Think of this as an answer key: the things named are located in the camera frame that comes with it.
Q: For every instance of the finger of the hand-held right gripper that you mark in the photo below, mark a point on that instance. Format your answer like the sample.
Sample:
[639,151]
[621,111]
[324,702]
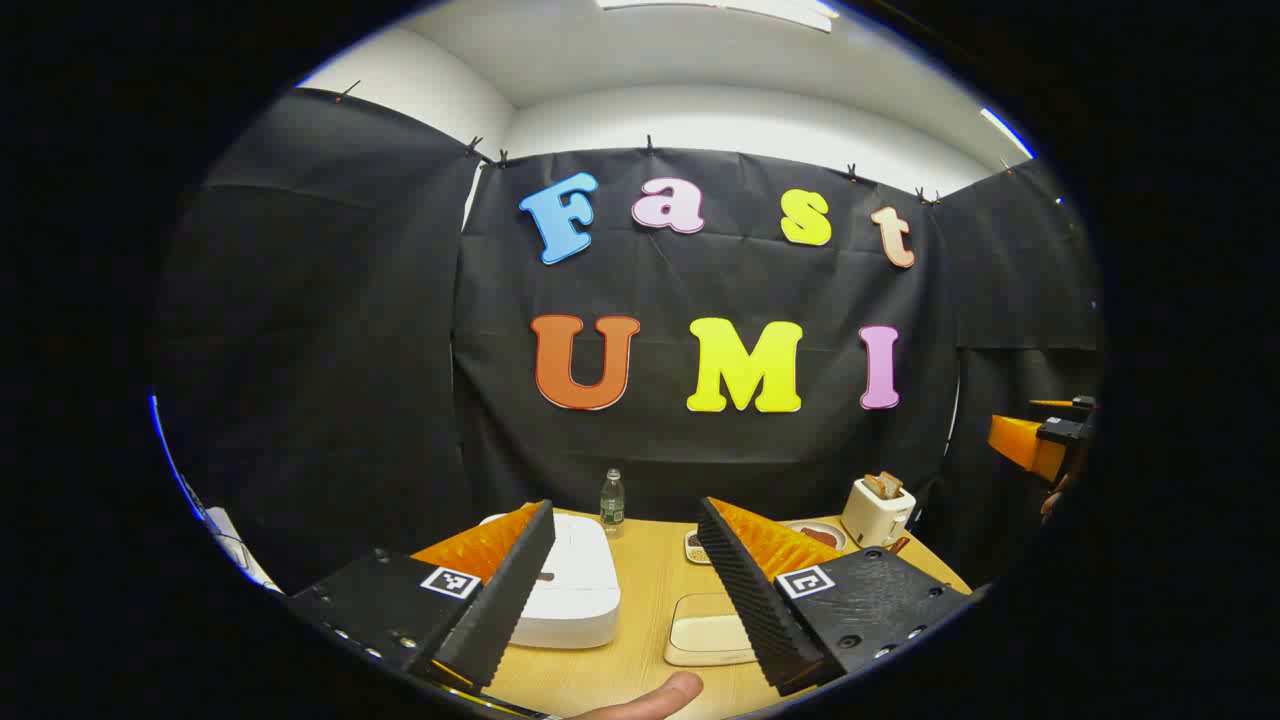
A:
[1020,445]
[1083,406]

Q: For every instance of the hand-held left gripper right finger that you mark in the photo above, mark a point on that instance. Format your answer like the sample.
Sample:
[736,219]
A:
[750,600]

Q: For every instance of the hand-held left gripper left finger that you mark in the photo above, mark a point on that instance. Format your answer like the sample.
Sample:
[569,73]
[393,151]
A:
[500,600]

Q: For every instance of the white rice cooker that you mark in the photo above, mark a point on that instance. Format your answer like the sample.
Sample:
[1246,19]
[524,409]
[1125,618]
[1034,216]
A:
[580,590]

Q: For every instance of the clear plastic container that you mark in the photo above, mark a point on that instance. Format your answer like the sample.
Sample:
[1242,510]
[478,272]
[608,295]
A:
[700,605]

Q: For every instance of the white divided grain dish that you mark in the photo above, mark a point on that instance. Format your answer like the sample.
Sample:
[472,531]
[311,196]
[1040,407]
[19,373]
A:
[694,547]

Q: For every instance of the brown meat piece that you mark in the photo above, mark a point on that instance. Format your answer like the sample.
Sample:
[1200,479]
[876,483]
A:
[820,538]

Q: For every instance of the round white plate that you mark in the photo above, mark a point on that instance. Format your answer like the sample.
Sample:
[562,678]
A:
[830,527]

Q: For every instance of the toasted bread slice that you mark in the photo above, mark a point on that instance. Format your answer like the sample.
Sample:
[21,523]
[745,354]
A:
[874,487]
[892,483]

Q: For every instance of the clear plastic water bottle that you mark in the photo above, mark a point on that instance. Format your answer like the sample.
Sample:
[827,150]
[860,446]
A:
[612,505]

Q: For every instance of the white toaster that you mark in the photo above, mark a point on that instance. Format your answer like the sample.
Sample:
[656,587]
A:
[875,520]

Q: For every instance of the white side table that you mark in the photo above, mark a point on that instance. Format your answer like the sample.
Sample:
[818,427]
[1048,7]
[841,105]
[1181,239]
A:
[232,535]

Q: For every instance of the black backdrop cloth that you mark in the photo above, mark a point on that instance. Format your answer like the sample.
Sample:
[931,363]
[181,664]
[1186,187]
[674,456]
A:
[350,350]

